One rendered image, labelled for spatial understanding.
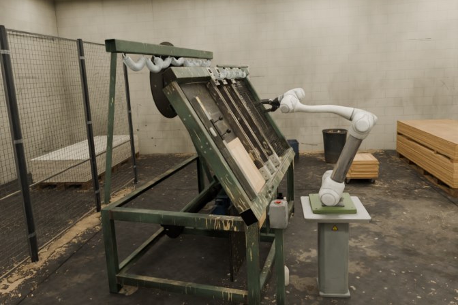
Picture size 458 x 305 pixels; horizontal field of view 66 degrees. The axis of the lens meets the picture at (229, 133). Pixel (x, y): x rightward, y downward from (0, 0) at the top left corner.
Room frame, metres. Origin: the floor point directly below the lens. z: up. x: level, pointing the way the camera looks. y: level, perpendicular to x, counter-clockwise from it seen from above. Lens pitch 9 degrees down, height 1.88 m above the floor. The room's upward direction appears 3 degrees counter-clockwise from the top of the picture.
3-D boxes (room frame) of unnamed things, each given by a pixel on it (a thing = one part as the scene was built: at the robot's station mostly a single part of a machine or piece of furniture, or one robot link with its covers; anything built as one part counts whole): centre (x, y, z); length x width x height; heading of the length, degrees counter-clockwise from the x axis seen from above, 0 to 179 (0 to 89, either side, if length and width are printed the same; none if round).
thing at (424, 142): (5.94, -3.81, 0.39); 2.46 x 1.05 x 0.78; 172
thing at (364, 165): (5.87, -2.18, 0.20); 0.61 x 0.53 x 0.40; 172
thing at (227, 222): (3.75, 0.15, 0.41); 2.20 x 1.38 x 0.83; 162
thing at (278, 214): (2.49, -0.34, 0.84); 0.12 x 0.12 x 0.18; 72
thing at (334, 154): (7.17, -2.17, 0.33); 0.52 x 0.51 x 0.65; 172
